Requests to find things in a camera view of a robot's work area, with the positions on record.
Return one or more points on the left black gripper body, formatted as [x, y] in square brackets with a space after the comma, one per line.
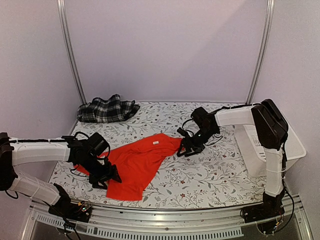
[100, 173]

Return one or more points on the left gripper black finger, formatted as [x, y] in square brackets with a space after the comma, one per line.
[115, 174]
[99, 185]

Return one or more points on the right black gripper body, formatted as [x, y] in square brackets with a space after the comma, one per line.
[198, 143]

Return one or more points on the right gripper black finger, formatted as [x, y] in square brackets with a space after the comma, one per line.
[181, 150]
[191, 153]

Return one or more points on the red garment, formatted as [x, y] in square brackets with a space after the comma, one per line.
[137, 163]

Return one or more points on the black white plaid skirt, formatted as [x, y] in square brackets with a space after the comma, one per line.
[107, 111]

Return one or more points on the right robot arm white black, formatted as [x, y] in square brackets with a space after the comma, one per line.
[272, 132]

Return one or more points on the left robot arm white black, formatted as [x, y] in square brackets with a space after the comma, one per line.
[15, 152]

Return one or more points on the white plastic laundry bin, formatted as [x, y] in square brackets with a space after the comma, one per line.
[254, 155]

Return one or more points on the floral patterned table cloth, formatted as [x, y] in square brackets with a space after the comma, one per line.
[217, 177]

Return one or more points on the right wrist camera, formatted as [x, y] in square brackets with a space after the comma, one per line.
[184, 132]

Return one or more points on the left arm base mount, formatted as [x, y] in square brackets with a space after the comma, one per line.
[65, 209]

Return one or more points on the front aluminium rail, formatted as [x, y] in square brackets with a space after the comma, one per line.
[109, 222]

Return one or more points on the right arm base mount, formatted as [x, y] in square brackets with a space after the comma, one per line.
[267, 209]

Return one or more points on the right aluminium frame post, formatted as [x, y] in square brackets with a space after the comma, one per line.
[262, 50]

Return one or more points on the aluminium frame post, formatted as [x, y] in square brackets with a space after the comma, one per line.
[61, 7]
[262, 50]

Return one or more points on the left aluminium frame post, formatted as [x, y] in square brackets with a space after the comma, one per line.
[61, 7]

